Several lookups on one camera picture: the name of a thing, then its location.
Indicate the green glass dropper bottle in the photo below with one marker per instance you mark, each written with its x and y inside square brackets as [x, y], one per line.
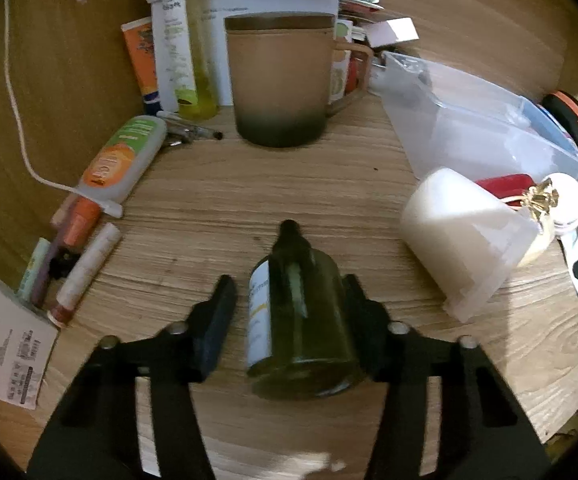
[319, 325]

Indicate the clear plastic storage bin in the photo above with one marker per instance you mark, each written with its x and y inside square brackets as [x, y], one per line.
[464, 125]

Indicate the white round case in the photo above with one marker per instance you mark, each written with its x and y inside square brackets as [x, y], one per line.
[569, 197]

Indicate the black orange zip pouch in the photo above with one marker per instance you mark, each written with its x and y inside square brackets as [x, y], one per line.
[574, 115]

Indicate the wooden desktop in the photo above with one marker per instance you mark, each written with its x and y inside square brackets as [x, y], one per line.
[269, 190]

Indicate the orange lipstick tube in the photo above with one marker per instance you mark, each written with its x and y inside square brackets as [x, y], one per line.
[79, 220]

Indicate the pale green small tube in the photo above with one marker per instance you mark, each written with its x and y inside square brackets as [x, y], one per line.
[33, 270]

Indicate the pile of small packets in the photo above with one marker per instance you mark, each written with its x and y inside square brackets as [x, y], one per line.
[359, 10]

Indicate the white plastic cup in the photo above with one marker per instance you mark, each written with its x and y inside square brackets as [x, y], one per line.
[459, 230]

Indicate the white lip balm stick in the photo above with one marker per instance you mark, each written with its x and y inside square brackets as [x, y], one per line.
[86, 270]

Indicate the black binder clip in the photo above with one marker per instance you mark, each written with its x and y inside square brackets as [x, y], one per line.
[65, 262]

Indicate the cream plastic bottle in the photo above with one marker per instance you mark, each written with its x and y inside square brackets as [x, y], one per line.
[536, 247]

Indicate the clear ballpoint pen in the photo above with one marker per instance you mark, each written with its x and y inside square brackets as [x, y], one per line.
[191, 127]

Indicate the printed paper receipt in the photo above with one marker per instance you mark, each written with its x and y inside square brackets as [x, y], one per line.
[4, 340]

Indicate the white green-print tube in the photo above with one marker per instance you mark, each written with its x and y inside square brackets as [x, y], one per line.
[171, 45]

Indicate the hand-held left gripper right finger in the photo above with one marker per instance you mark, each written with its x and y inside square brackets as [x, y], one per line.
[366, 330]

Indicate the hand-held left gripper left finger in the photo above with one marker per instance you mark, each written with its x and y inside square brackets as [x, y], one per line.
[215, 325]

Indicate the dark pen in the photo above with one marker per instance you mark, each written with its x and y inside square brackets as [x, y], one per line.
[179, 139]

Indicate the brown ceramic mug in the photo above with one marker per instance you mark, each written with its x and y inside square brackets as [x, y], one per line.
[279, 80]

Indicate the yellow liquid bottle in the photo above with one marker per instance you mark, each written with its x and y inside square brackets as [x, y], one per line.
[201, 75]

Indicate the white orange-label tube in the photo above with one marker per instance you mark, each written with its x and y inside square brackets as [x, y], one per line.
[119, 160]

